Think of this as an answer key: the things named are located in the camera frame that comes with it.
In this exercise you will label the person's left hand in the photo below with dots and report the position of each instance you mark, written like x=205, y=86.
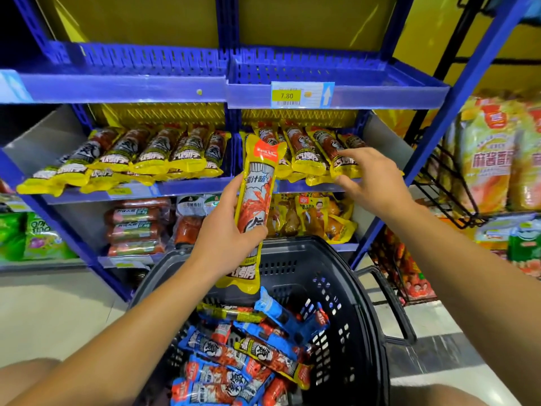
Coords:
x=213, y=243

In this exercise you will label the person's right hand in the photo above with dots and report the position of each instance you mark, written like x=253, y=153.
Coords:
x=380, y=185

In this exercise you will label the person's right thumb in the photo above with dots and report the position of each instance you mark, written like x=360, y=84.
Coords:
x=346, y=182

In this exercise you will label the person's left thumb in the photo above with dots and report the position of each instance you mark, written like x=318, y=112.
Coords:
x=253, y=237

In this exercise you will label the yellow sausage packet red label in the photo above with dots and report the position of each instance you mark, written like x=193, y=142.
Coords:
x=258, y=185

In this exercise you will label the person's left forearm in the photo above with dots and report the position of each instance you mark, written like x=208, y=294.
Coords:
x=126, y=342

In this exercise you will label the person's right forearm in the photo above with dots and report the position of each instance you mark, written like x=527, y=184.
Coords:
x=465, y=283

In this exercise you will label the yellow chicken leg packet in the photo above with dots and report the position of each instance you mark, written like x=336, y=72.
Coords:
x=315, y=215
x=289, y=217
x=342, y=230

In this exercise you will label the row of yellow sausage packs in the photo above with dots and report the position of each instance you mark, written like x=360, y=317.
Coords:
x=126, y=154
x=302, y=152

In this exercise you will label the red meat packet white label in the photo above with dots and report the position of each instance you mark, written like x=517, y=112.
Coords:
x=188, y=226

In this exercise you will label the white and blue price tag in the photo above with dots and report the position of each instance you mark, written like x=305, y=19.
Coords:
x=302, y=95

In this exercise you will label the red sausage pack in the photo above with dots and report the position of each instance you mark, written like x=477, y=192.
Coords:
x=133, y=232
x=133, y=215
x=135, y=248
x=143, y=203

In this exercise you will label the black plastic shopping basket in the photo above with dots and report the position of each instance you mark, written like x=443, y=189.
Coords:
x=359, y=300

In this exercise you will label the stack of red snack packets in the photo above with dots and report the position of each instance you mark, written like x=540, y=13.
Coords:
x=416, y=279

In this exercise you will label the pile of blue sausage packs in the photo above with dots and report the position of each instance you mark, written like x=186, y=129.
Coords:
x=211, y=372

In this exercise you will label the small yellow shelf label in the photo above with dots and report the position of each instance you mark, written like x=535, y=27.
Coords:
x=119, y=191

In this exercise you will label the orange yellow snack bag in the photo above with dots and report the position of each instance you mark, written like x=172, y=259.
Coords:
x=490, y=160
x=528, y=164

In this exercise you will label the green and white packet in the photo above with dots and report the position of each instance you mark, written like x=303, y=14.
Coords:
x=526, y=249

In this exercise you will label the green snack packet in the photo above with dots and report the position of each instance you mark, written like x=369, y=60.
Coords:
x=10, y=238
x=46, y=238

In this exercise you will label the blue metal shelf rack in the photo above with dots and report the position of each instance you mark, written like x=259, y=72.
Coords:
x=126, y=59

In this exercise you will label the person's right leg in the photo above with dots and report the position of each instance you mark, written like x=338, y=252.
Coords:
x=435, y=397

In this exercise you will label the person's leg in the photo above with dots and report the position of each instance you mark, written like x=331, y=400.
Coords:
x=23, y=382
x=435, y=397

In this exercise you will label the person's left leg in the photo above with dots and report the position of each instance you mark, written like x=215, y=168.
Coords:
x=23, y=382

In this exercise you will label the pale blue shelf tag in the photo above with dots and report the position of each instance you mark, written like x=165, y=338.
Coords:
x=12, y=86

